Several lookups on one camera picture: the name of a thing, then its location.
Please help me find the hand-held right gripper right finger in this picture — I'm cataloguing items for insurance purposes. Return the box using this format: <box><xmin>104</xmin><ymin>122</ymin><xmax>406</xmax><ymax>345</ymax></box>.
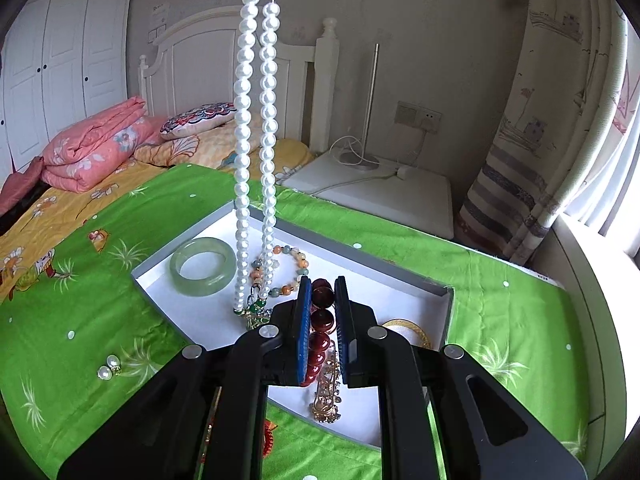
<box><xmin>333</xmin><ymin>276</ymin><xmax>589</xmax><ymax>480</ymax></box>

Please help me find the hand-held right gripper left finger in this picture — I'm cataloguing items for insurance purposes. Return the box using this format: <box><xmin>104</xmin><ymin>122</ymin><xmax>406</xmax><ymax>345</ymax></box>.
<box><xmin>57</xmin><ymin>276</ymin><xmax>314</xmax><ymax>480</ymax></box>

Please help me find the dark red bead bracelet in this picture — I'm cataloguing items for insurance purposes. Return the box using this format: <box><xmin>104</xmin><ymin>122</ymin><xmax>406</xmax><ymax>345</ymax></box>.
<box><xmin>300</xmin><ymin>277</ymin><xmax>342</xmax><ymax>387</ymax></box>

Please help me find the gold chain ornament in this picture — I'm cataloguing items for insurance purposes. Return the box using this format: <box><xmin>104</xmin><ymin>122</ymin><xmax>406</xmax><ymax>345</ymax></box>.
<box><xmin>309</xmin><ymin>351</ymin><xmax>346</xmax><ymax>427</ymax></box>

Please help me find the silver cardboard box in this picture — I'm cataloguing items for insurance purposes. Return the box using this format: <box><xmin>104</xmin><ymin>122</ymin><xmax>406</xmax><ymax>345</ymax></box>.
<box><xmin>131</xmin><ymin>200</ymin><xmax>455</xmax><ymax>454</ymax></box>

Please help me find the gold bangle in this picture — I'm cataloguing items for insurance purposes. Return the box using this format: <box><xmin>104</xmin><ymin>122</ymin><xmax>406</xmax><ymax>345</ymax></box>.
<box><xmin>382</xmin><ymin>317</ymin><xmax>432</xmax><ymax>351</ymax></box>

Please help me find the multicolour bead bracelet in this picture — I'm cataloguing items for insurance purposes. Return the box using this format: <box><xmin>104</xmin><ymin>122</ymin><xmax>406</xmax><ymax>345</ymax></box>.
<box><xmin>250</xmin><ymin>243</ymin><xmax>314</xmax><ymax>299</ymax></box>

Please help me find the pale green jade bangle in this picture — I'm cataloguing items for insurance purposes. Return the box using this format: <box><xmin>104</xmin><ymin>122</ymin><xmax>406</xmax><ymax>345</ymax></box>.
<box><xmin>169</xmin><ymin>236</ymin><xmax>237</xmax><ymax>296</ymax></box>

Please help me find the pearl necklace with green pendant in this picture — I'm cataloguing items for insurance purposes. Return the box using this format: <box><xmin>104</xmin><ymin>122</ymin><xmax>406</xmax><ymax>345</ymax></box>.
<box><xmin>230</xmin><ymin>0</ymin><xmax>282</xmax><ymax>332</ymax></box>

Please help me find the white headboard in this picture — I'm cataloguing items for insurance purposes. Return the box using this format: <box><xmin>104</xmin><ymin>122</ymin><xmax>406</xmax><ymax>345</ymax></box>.
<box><xmin>138</xmin><ymin>6</ymin><xmax>341</xmax><ymax>157</ymax></box>

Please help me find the white nightstand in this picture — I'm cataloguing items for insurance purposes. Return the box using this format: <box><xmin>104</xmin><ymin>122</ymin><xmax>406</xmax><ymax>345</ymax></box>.
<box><xmin>279</xmin><ymin>150</ymin><xmax>456</xmax><ymax>242</ymax></box>

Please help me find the embroidered pillow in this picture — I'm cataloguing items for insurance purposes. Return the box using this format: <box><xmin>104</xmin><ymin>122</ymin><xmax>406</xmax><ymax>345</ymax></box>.
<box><xmin>159</xmin><ymin>102</ymin><xmax>239</xmax><ymax>141</ymax></box>

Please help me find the metal lamp stand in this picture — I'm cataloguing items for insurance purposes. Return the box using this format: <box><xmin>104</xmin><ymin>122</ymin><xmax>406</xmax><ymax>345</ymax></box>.
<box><xmin>337</xmin><ymin>42</ymin><xmax>382</xmax><ymax>170</ymax></box>

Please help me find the yellow patterned pillow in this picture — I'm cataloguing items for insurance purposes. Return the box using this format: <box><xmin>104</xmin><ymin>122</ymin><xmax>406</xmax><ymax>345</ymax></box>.
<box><xmin>132</xmin><ymin>114</ymin><xmax>312</xmax><ymax>177</ymax></box>

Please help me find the green printed bed sheet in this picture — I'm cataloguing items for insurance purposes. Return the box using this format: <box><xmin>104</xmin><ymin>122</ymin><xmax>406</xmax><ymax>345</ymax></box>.
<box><xmin>0</xmin><ymin>157</ymin><xmax>601</xmax><ymax>480</ymax></box>

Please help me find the white wardrobe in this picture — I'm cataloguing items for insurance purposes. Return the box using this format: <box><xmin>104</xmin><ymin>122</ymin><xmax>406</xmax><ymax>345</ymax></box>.
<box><xmin>0</xmin><ymin>0</ymin><xmax>139</xmax><ymax>172</ymax></box>

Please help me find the pink floral quilt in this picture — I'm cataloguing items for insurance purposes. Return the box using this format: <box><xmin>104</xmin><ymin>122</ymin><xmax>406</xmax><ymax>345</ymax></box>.
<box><xmin>40</xmin><ymin>97</ymin><xmax>167</xmax><ymax>192</ymax></box>

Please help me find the window sill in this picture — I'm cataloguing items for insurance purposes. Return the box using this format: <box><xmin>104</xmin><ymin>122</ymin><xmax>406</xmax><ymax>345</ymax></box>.
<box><xmin>529</xmin><ymin>210</ymin><xmax>640</xmax><ymax>461</ymax></box>

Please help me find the printed striped curtain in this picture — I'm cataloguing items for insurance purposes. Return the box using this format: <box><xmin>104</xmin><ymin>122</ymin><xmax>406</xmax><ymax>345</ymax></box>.
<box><xmin>457</xmin><ymin>0</ymin><xmax>640</xmax><ymax>267</ymax></box>

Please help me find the dark pink cloth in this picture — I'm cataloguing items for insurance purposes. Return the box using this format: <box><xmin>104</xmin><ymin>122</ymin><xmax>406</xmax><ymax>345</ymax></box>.
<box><xmin>0</xmin><ymin>156</ymin><xmax>47</xmax><ymax>217</ymax></box>

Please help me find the white wall sticker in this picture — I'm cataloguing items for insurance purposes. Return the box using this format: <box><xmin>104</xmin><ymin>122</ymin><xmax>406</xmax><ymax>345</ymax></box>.
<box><xmin>148</xmin><ymin>2</ymin><xmax>172</xmax><ymax>42</ymax></box>

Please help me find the white charger cable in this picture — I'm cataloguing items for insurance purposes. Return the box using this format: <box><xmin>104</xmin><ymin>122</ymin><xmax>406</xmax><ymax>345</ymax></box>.
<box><xmin>326</xmin><ymin>135</ymin><xmax>401</xmax><ymax>182</ymax></box>

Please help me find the wall switch plate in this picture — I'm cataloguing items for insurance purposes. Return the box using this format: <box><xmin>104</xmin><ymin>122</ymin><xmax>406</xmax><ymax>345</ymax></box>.
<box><xmin>396</xmin><ymin>101</ymin><xmax>421</xmax><ymax>126</ymax></box>

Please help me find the wall socket plate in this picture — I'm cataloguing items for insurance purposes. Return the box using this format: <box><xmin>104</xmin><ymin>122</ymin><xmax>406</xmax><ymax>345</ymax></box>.
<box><xmin>418</xmin><ymin>107</ymin><xmax>444</xmax><ymax>131</ymax></box>

